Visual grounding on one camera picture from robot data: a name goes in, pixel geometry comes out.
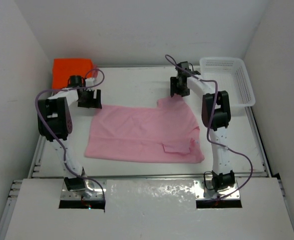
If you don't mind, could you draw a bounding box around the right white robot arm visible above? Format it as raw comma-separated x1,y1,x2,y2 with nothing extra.
170,60,235,192

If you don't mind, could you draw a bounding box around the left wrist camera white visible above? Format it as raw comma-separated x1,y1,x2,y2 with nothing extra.
85,77,97,87

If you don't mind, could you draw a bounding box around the light pink t-shirt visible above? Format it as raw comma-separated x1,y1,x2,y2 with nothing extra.
85,95,205,164

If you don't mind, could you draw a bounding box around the pink red t-shirt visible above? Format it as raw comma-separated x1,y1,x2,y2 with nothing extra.
91,64,99,78

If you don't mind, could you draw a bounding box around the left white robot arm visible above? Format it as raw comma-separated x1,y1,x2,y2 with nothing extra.
35,75,102,196

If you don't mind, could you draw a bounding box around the white front cover panel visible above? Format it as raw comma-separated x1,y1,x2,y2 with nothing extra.
6,178,294,240

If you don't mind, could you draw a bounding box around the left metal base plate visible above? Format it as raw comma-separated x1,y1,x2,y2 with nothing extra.
59,178,107,210

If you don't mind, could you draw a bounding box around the white plastic basket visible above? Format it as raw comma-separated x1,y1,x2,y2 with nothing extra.
199,57,255,109

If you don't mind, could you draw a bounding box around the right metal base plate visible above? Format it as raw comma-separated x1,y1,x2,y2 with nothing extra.
194,179,242,209

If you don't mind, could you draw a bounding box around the metal base plate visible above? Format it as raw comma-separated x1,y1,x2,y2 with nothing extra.
59,178,107,210
194,179,242,209

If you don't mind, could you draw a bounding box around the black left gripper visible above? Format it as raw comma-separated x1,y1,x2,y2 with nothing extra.
78,88,101,110

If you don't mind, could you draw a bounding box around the orange t-shirt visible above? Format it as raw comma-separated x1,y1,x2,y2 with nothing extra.
52,58,94,89

